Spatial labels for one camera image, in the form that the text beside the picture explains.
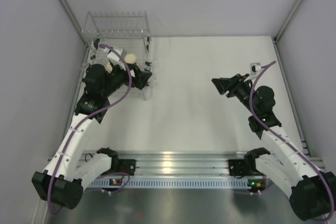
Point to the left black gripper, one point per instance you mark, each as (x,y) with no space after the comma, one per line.
(140,77)

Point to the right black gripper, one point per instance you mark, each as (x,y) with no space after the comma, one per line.
(232,84)

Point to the steel cup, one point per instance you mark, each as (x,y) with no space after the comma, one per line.
(108,67)
(131,59)

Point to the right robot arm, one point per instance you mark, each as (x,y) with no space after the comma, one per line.
(310,191)

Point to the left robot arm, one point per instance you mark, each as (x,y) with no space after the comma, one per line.
(62,182)

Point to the clear acrylic dish rack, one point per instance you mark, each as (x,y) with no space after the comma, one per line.
(127,31)

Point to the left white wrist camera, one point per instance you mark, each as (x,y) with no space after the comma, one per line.
(113,56)

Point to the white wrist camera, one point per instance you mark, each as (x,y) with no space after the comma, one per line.
(255,69)
(113,56)

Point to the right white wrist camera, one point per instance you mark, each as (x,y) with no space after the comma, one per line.
(255,69)

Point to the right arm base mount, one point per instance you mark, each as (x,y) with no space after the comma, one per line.
(238,168)

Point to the aluminium mounting rail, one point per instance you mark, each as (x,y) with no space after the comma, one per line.
(148,165)

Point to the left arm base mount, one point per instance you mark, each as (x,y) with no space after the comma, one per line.
(127,166)

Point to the left aluminium frame post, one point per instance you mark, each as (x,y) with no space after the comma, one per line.
(66,7)

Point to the aluminium frame post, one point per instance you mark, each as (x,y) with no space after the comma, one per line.
(66,7)
(293,11)

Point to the white slotted cable duct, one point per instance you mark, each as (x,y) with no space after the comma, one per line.
(170,183)

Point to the right aluminium frame post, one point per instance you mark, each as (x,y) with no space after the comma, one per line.
(293,11)

